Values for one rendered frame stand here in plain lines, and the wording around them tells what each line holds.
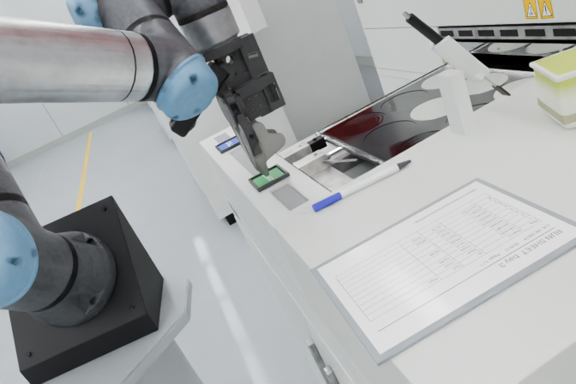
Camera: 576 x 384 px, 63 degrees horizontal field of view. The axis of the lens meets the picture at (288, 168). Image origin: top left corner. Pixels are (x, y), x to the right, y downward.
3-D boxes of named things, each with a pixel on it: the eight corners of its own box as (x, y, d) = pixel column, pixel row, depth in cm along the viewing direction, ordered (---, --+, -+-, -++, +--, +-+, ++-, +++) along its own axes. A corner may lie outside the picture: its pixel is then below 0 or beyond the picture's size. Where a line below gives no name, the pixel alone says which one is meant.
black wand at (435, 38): (405, 17, 55) (410, 8, 55) (398, 18, 56) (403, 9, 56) (508, 99, 64) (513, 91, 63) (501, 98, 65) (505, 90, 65)
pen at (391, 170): (407, 156, 61) (310, 203, 60) (411, 158, 60) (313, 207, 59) (410, 163, 61) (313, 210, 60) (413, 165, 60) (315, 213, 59)
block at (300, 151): (308, 153, 101) (303, 140, 100) (314, 156, 98) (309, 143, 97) (275, 170, 99) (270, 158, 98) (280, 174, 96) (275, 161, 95)
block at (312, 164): (323, 161, 93) (318, 148, 92) (331, 165, 90) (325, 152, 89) (289, 180, 92) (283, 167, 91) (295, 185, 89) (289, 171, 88)
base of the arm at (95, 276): (28, 336, 75) (-17, 335, 66) (29, 244, 81) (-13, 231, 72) (119, 316, 75) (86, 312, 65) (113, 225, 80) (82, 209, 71)
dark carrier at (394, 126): (448, 67, 110) (448, 64, 109) (585, 79, 78) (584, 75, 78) (323, 134, 103) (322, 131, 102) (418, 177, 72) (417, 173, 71)
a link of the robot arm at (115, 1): (96, 36, 52) (182, -2, 56) (51, -22, 56) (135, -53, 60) (113, 81, 59) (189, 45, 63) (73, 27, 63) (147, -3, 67)
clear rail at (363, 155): (321, 135, 104) (318, 129, 104) (424, 183, 70) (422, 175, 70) (315, 138, 104) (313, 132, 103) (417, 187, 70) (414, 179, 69)
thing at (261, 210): (256, 173, 118) (233, 123, 113) (367, 273, 68) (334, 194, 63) (223, 191, 116) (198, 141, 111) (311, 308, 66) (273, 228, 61)
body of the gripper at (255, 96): (288, 109, 69) (256, 30, 65) (237, 135, 68) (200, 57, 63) (272, 102, 76) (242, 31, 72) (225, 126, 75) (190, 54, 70)
